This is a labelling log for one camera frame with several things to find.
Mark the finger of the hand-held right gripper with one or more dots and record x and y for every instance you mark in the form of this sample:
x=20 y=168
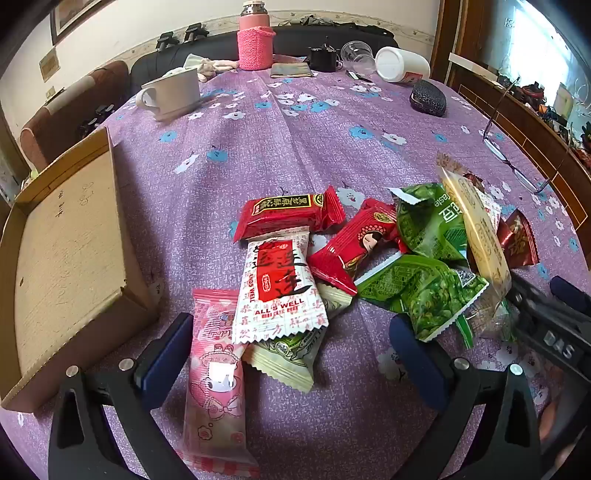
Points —
x=572 y=293
x=526 y=297

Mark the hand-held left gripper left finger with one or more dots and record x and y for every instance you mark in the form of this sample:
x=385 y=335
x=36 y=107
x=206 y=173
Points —
x=161 y=360

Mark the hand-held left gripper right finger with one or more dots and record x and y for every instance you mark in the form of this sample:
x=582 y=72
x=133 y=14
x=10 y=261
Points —
x=415 y=364

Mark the dark red gold-print packet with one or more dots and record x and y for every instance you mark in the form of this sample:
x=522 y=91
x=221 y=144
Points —
x=473 y=180
x=519 y=242

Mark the pink cartoon snack packet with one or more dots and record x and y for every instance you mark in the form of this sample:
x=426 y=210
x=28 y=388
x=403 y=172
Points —
x=217 y=392

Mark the green pea snack packet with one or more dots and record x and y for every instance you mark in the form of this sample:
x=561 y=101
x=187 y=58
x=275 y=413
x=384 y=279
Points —
x=429 y=300
x=429 y=226

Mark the clear yellow cake packet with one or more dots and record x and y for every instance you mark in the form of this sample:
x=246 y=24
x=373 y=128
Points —
x=480 y=240

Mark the pale green snack packet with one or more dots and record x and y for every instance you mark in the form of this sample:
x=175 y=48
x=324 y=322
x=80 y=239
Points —
x=286 y=357

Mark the red snack packet with figure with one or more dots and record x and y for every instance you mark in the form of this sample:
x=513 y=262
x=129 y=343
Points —
x=355 y=249

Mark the shallow cardboard box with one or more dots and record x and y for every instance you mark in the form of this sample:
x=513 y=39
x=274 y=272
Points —
x=60 y=258

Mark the white and red snack packet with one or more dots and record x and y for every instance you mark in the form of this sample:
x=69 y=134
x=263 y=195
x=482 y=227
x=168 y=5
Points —
x=277 y=295

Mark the eyeglasses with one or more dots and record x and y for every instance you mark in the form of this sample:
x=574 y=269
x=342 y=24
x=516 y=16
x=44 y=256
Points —
x=496 y=147

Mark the wooden cabinet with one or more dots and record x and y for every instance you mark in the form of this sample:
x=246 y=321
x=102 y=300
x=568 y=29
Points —
x=521 y=120

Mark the pile of colourful clutter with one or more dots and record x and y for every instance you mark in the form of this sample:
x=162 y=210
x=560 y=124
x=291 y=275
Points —
x=549 y=106

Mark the red snack packet yellow label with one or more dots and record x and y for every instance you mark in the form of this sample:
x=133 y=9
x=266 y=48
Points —
x=286 y=214

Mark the black glasses case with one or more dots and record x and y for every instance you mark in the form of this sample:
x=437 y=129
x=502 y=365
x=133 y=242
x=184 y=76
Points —
x=428 y=98

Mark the pale wooden board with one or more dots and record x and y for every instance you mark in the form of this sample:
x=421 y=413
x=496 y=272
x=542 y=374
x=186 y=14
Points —
x=475 y=69

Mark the purple floral tablecloth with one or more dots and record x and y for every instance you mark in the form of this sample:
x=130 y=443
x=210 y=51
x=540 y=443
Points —
x=300 y=152

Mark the small black device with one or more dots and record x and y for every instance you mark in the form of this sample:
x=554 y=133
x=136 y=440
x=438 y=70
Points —
x=99 y=117

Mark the bright window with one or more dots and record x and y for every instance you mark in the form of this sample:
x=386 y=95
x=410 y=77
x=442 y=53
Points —
x=531 y=37

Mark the white mug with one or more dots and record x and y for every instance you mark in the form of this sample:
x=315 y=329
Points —
x=175 y=94

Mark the white plastic jar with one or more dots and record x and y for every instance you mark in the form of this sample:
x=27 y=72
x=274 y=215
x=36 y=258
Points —
x=399 y=62

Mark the brown armchair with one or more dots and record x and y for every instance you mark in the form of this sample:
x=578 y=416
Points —
x=69 y=106

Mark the small black pen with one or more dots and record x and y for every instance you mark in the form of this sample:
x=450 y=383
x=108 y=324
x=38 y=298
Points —
x=358 y=76

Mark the clear glass jar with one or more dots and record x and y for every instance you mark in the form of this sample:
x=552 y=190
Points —
x=358 y=55

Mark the small black pouch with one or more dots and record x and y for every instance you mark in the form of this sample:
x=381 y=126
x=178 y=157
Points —
x=323 y=59

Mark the black clamp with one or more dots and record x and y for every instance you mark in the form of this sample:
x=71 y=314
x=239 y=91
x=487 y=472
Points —
x=167 y=40
x=195 y=32

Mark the black sofa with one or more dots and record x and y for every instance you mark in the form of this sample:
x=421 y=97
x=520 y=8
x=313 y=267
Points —
x=221 y=46

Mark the bottle with pink knit sleeve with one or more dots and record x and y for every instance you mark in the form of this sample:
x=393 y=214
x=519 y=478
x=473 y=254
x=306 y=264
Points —
x=256 y=44

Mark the wall switch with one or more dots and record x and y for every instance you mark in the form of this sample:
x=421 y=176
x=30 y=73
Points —
x=54 y=92

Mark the small wall plaque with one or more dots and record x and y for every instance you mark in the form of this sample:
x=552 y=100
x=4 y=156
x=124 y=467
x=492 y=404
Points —
x=48 y=64

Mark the framed wall picture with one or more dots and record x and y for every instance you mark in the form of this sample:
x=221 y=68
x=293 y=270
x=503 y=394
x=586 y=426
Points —
x=69 y=16

